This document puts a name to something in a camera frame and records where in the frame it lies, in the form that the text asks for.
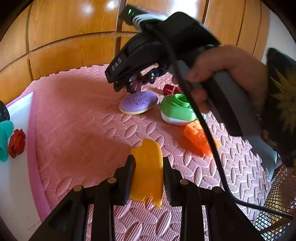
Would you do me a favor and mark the red glossy cylinder bottle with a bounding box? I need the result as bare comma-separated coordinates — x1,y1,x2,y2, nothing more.
163,84,181,95

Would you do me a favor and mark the green white plug device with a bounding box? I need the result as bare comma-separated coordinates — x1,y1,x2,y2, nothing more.
159,94,198,126

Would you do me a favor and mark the teal plastic cylinder cup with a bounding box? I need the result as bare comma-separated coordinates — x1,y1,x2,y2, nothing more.
0,120,14,162

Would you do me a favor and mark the yellow plastic piece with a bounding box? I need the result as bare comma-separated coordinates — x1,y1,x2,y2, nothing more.
129,138,164,209

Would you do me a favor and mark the orange cube block toy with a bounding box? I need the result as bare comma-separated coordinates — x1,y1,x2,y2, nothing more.
183,120,213,158

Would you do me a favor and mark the red puzzle piece block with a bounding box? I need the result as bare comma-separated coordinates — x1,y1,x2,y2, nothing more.
8,129,26,159

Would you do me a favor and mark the black cable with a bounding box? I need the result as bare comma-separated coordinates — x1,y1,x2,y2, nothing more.
147,22,295,219

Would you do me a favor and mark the clear jar black lid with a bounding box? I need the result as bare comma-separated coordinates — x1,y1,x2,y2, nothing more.
0,101,10,122

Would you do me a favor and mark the dark brown mushroom brush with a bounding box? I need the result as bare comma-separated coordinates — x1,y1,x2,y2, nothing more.
125,68,159,94

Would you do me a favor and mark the pink foam puzzle mat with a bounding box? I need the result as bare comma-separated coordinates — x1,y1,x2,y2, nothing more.
23,65,271,240

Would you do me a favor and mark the pink white cardboard tray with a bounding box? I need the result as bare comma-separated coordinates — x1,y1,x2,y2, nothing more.
1,90,51,240

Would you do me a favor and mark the purple oval perforated case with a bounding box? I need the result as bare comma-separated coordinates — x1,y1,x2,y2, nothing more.
119,91,158,115

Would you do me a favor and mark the person's right hand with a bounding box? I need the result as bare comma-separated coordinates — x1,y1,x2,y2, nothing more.
186,45,268,114

